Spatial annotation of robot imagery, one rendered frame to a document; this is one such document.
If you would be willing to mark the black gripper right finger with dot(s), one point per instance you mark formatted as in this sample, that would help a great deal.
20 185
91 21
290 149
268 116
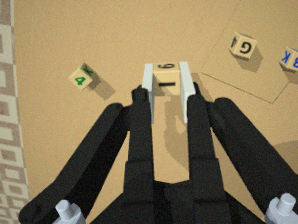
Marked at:
269 179

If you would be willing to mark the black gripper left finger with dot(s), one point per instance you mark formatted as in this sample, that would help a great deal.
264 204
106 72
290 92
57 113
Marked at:
79 183

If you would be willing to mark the tan flat mat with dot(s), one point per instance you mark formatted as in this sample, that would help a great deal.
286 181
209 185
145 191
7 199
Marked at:
274 24

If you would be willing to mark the tan letter block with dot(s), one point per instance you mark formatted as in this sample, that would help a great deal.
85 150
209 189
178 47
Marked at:
82 76
289 58
242 45
167 79

